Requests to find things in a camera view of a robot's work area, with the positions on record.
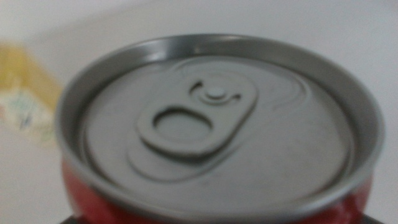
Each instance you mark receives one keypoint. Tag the red soda can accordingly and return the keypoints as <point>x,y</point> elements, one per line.
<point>217,155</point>

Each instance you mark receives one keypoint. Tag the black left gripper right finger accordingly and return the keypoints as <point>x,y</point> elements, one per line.
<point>370,220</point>

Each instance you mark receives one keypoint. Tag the yellow tea bottle green label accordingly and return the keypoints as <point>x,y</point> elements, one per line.
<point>21,77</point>

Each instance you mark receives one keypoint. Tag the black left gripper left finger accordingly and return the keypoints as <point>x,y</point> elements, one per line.
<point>74,221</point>

